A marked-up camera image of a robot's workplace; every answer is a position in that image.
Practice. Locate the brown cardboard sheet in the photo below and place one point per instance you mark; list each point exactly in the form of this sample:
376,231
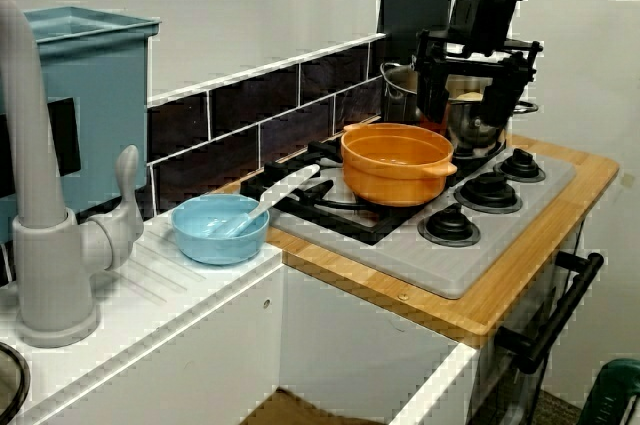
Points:
300,412

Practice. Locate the teal toy microwave box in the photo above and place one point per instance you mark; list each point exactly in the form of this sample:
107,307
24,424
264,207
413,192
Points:
110,95

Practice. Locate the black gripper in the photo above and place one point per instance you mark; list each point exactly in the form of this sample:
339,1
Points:
485,20

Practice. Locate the pale grey plastic spoon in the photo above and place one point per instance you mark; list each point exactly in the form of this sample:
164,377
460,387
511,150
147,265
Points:
280,190

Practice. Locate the black stove knob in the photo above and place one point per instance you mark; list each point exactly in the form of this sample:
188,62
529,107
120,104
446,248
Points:
522,165
487,190
452,225

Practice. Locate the grey toy faucet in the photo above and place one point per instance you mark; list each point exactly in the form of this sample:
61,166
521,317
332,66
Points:
55,270

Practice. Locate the green clamp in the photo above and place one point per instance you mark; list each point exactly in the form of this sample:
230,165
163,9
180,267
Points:
617,395

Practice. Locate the light blue bowl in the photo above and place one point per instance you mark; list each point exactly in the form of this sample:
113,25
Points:
210,245

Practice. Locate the stainless steel pot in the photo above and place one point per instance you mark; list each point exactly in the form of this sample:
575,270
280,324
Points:
465,120

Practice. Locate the orange plastic pot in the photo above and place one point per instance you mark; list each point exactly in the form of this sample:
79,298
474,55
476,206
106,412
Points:
390,180

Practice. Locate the yellow toy food piece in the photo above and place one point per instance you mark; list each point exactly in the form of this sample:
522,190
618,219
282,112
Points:
470,96

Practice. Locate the dark tile backsplash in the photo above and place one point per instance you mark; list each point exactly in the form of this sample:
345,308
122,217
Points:
240,110

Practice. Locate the black burner grate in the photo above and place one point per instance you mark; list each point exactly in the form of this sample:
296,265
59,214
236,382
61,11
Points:
310,205

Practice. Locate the grey stove plate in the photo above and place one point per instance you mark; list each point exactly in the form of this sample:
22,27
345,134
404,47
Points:
425,265

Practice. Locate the white sink unit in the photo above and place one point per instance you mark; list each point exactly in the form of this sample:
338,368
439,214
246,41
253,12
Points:
325,335

